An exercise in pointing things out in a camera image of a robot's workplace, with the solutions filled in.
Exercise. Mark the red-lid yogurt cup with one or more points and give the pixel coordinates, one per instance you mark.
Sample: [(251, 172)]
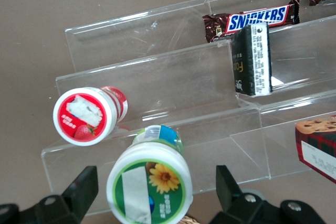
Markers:
[(84, 116)]

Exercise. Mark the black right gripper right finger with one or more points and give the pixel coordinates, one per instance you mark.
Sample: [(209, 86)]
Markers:
[(231, 197)]

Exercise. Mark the red plaid cookie box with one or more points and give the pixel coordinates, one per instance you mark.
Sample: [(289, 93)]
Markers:
[(319, 145)]

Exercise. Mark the green-lid yogurt cup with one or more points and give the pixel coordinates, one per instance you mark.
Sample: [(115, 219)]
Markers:
[(149, 182)]

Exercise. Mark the light wicker basket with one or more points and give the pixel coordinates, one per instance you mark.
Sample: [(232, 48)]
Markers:
[(189, 221)]

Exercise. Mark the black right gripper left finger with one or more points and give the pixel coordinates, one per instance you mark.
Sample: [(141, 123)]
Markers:
[(78, 195)]

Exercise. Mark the clear acrylic step display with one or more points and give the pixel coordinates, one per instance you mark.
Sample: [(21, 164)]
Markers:
[(183, 82)]

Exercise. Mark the small black box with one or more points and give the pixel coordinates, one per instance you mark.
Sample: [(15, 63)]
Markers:
[(249, 61)]

